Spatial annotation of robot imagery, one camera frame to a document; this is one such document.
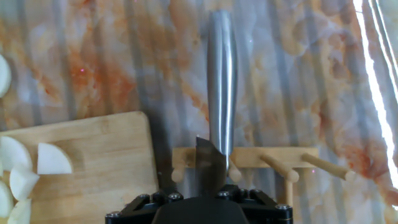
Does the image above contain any wooden peg rack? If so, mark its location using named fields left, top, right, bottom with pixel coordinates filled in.
left=170, top=146, right=357, bottom=208

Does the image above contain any steel cleaver knife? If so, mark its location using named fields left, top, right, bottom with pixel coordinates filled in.
left=195, top=9, right=239, bottom=197

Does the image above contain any marble pattern plastic mat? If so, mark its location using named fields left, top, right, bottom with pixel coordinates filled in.
left=0, top=0, right=398, bottom=224

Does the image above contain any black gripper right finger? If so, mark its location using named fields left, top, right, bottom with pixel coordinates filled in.
left=217, top=185, right=294, bottom=224

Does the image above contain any bamboo cutting board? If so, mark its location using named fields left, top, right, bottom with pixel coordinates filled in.
left=0, top=111, right=159, bottom=224

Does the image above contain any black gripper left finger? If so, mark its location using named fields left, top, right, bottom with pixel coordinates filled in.
left=104, top=190, right=185, bottom=224

